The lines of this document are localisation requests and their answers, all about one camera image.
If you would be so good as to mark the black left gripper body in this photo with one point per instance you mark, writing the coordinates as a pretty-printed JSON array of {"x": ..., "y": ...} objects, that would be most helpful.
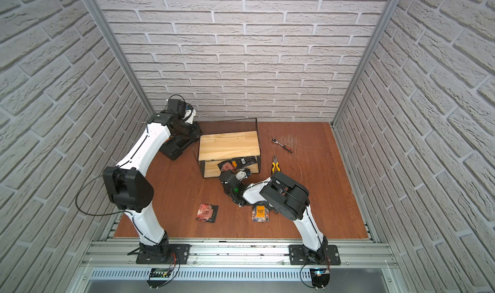
[{"x": 176, "y": 148}]

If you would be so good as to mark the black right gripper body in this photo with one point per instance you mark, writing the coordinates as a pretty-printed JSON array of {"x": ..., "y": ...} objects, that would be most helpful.
[{"x": 233, "y": 196}]

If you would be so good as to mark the black tea bag shelf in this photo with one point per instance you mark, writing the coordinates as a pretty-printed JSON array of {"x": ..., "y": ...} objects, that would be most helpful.
[{"x": 245, "y": 162}]

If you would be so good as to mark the red tea bag shelf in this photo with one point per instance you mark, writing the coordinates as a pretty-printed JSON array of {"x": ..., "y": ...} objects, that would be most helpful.
[{"x": 207, "y": 213}]

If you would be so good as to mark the orange label tea bag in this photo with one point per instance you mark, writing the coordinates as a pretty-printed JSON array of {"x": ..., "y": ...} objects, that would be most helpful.
[{"x": 260, "y": 213}]

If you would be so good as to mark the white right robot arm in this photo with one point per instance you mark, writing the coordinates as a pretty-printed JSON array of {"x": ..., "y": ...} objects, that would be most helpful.
[{"x": 285, "y": 196}]

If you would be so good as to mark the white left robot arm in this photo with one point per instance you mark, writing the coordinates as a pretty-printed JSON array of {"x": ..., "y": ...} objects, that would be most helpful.
[{"x": 126, "y": 183}]

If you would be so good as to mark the left controller board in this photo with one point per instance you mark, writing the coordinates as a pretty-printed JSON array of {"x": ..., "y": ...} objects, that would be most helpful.
[{"x": 159, "y": 277}]

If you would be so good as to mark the controller board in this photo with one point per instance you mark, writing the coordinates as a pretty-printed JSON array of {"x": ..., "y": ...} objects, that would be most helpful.
[
  {"x": 320, "y": 278},
  {"x": 159, "y": 277}
]

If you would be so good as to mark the right controller board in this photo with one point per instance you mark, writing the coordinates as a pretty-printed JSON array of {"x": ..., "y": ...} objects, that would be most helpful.
[{"x": 320, "y": 278}]

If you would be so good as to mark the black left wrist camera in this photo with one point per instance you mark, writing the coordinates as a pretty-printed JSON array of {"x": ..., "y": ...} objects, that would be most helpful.
[{"x": 177, "y": 107}]

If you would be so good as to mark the wooden two-tier wire shelf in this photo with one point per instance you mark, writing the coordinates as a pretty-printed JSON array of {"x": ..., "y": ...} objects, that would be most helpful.
[{"x": 228, "y": 140}]

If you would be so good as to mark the yellow handled pliers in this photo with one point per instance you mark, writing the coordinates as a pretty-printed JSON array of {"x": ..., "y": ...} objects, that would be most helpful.
[{"x": 275, "y": 165}]

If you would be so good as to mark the red handled ratchet wrench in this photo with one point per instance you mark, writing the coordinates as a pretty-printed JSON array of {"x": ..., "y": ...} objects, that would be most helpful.
[{"x": 285, "y": 147}]

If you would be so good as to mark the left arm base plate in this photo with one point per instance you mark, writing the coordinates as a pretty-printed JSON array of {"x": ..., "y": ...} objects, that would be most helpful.
[{"x": 163, "y": 254}]

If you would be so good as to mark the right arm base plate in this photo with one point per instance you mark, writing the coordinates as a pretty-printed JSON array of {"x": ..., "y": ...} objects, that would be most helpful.
[{"x": 301, "y": 255}]

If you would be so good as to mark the aluminium mounting rail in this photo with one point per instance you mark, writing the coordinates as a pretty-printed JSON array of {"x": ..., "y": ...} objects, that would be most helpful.
[{"x": 250, "y": 253}]

